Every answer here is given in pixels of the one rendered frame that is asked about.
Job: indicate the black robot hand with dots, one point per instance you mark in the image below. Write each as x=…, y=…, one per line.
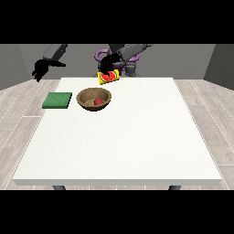
x=108, y=63
x=42, y=68

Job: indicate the yellow cup with melon print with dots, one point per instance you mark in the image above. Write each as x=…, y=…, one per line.
x=109, y=77

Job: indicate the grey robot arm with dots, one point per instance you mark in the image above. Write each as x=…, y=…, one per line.
x=131, y=51
x=55, y=51

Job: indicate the green square pad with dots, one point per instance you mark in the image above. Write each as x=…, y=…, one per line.
x=57, y=100

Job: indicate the brown wooden bowl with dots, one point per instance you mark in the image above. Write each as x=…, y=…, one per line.
x=93, y=99

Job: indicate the small red ball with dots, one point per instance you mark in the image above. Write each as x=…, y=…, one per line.
x=98, y=101

